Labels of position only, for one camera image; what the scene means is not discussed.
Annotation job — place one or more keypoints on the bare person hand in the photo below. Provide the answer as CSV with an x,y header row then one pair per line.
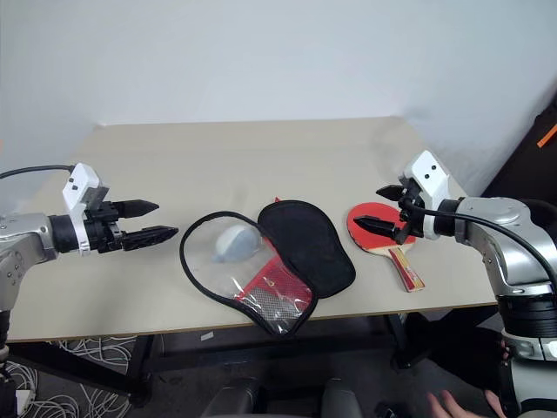
x,y
452,407

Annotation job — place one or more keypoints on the red table tennis paddle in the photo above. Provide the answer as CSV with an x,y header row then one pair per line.
x,y
378,210

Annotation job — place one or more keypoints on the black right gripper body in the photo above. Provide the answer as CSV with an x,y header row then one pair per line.
x,y
413,226

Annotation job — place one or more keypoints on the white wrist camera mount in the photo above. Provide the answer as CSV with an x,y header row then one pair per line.
x,y
78,180
428,172

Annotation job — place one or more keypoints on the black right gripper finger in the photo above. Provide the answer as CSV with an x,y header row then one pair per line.
x,y
376,225
393,193

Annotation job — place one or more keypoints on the orange strip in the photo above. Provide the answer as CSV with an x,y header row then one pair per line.
x,y
547,136

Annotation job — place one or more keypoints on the dark grey rounded shape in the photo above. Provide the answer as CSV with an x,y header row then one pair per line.
x,y
232,398
341,400

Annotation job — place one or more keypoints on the black metal table frame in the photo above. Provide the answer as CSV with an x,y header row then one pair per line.
x,y
278,348

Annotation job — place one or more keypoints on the clear plastic paddle pouch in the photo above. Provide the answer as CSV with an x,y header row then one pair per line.
x,y
304,244

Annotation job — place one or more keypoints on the small white frame label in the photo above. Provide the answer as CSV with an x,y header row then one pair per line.
x,y
206,336

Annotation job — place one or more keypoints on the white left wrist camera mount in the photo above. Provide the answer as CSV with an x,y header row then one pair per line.
x,y
78,180

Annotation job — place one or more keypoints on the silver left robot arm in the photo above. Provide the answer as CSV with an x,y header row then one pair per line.
x,y
26,237

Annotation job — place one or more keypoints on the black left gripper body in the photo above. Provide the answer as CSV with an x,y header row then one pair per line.
x,y
102,231

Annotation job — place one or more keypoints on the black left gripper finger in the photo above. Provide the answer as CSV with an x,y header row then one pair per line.
x,y
148,237
137,208

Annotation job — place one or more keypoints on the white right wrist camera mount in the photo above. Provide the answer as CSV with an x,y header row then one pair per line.
x,y
428,172

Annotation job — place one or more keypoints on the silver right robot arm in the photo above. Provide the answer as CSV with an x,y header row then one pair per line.
x,y
500,217

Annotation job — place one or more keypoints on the large black fabric object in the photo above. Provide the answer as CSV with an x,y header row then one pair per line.
x,y
522,165

